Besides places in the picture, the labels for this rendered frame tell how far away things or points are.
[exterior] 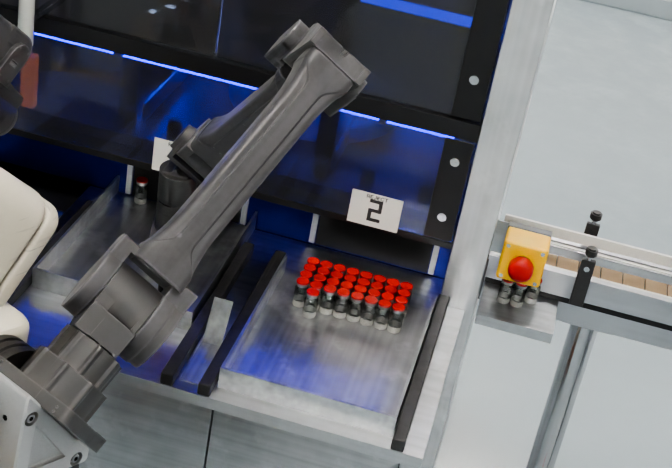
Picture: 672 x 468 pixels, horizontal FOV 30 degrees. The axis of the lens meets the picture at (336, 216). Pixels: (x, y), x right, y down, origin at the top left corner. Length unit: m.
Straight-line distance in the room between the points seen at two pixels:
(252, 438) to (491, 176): 0.71
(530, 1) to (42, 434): 0.97
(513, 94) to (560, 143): 3.04
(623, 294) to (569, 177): 2.54
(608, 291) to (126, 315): 1.09
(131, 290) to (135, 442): 1.17
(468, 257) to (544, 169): 2.68
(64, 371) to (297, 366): 0.68
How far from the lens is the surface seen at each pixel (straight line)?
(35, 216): 1.33
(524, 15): 1.87
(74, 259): 2.07
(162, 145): 2.09
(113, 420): 2.44
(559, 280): 2.17
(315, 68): 1.38
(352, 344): 1.95
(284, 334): 1.94
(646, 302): 2.18
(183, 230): 1.32
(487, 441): 3.28
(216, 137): 1.71
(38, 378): 1.26
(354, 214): 2.05
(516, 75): 1.91
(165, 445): 2.43
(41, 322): 1.92
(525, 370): 3.57
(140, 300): 1.30
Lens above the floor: 2.00
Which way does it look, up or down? 29 degrees down
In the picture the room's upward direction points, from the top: 11 degrees clockwise
